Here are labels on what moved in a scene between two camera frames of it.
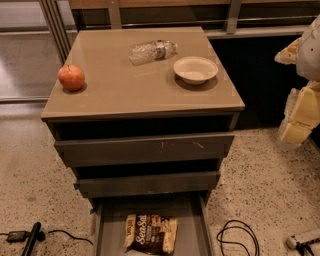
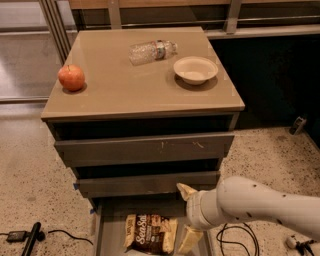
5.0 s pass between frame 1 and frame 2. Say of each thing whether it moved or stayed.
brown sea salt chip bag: stayed
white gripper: moved
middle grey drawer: stayed
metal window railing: stayed
